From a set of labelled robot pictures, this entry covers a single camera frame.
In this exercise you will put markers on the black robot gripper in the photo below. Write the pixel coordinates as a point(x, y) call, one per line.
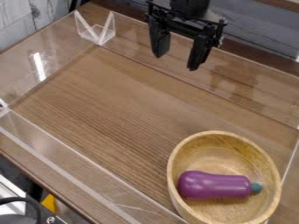
point(188, 18)

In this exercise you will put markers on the brown wooden bowl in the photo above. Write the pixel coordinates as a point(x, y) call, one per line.
point(219, 152)

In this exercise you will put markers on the purple toy eggplant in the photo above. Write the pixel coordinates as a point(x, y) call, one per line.
point(199, 185)

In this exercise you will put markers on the clear acrylic corner bracket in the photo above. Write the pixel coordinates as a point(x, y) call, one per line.
point(97, 34)

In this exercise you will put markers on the clear acrylic table wall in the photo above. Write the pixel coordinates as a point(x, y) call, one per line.
point(82, 184)

